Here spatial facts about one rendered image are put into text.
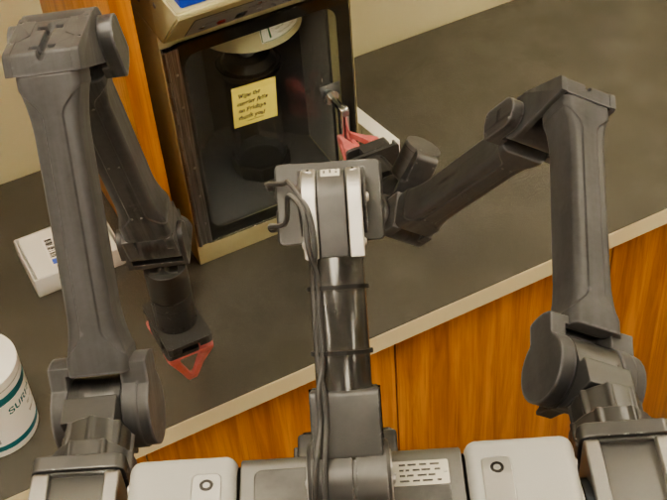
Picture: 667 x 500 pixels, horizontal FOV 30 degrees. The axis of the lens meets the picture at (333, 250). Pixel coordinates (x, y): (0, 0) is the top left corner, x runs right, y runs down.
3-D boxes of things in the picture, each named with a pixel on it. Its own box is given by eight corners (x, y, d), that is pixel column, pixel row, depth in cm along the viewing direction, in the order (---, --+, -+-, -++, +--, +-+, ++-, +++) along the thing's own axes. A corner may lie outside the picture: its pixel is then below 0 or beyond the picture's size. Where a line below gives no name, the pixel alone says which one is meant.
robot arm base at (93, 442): (58, 544, 120) (29, 471, 111) (68, 475, 125) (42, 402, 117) (145, 539, 119) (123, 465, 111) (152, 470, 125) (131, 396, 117)
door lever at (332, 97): (340, 133, 207) (327, 138, 206) (337, 87, 200) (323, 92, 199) (355, 151, 203) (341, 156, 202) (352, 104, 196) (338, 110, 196)
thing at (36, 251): (18, 256, 216) (12, 239, 213) (102, 223, 221) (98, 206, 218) (39, 298, 208) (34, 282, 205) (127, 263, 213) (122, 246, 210)
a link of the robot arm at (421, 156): (373, 228, 182) (424, 245, 185) (406, 165, 177) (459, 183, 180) (361, 189, 192) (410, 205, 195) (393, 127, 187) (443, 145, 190)
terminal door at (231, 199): (200, 243, 208) (164, 47, 180) (359, 182, 217) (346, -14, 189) (202, 246, 207) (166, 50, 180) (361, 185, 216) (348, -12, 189)
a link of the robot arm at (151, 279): (139, 276, 158) (183, 273, 158) (144, 239, 163) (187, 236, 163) (148, 312, 163) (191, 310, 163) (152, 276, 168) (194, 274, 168)
